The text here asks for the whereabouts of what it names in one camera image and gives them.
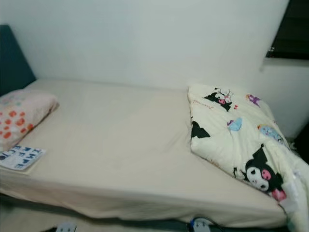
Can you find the pink pillow with coloured dots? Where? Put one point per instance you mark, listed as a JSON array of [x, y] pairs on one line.
[[24, 116]]

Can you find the white and blue booklet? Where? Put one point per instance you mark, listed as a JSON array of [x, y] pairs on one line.
[[21, 157]]

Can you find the blue upholstered bed headboard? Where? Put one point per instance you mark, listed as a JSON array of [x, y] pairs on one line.
[[14, 63]]

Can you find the cream cartoon print blanket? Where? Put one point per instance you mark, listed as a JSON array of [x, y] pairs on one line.
[[236, 135]]

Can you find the dark blue bed frame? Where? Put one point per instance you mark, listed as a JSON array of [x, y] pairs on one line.
[[19, 200]]

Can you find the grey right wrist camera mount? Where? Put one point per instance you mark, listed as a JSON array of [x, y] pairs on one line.
[[203, 224]]

